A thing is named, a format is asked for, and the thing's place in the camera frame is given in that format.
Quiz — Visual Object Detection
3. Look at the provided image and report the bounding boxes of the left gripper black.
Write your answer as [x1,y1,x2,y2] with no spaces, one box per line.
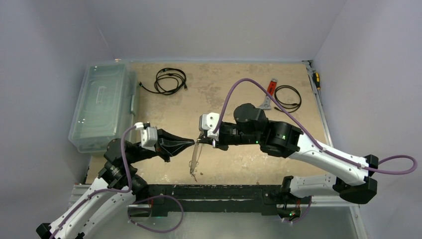
[126,128,195,163]

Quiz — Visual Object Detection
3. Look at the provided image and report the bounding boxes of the keyring chain with keys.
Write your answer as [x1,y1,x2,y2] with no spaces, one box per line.
[188,131,205,183]

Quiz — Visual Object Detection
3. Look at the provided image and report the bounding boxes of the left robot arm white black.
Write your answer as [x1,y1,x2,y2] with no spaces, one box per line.
[36,122,195,239]

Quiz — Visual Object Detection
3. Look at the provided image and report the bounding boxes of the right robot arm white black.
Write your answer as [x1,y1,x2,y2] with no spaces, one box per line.
[198,103,378,204]

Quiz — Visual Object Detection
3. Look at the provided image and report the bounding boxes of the clear plastic storage bin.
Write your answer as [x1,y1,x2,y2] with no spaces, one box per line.
[68,61,137,154]

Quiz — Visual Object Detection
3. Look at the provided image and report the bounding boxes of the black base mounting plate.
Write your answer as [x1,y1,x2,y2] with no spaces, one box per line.
[130,184,310,217]

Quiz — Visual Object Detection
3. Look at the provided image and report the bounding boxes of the yellow black screwdriver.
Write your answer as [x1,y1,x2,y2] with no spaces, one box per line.
[312,72,321,90]

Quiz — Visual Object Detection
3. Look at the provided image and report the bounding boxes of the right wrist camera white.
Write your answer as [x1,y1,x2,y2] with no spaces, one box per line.
[199,113,220,140]

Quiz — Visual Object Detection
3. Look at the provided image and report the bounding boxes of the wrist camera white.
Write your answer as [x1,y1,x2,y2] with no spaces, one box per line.
[134,122,158,151]
[199,113,220,140]

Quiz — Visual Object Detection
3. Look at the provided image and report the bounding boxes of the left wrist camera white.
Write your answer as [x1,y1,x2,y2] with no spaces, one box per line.
[134,122,158,151]

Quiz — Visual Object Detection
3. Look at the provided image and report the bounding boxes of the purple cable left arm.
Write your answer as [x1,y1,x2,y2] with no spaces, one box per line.
[47,124,141,239]

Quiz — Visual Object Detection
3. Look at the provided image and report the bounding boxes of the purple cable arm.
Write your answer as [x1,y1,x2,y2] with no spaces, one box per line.
[47,124,141,239]
[212,78,419,175]

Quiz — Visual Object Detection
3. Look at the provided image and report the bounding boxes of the black coiled cable left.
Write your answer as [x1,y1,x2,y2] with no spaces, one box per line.
[138,68,189,96]

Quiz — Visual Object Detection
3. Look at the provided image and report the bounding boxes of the black coiled cable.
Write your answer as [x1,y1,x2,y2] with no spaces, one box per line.
[273,85,303,114]
[138,68,189,96]

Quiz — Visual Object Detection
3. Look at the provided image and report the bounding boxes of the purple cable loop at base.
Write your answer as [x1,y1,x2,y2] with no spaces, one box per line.
[127,194,185,234]

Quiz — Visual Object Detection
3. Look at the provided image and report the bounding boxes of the red handled adjustable wrench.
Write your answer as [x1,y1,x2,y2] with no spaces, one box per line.
[258,78,278,110]

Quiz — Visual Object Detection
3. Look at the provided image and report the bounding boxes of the black coiled cable right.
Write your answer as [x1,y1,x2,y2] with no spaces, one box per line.
[273,85,303,114]

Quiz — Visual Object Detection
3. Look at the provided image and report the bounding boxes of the aluminium frame rail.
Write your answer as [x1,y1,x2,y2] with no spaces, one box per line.
[67,60,367,239]

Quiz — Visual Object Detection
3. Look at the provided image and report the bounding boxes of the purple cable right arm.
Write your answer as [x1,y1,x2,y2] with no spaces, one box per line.
[212,78,419,175]

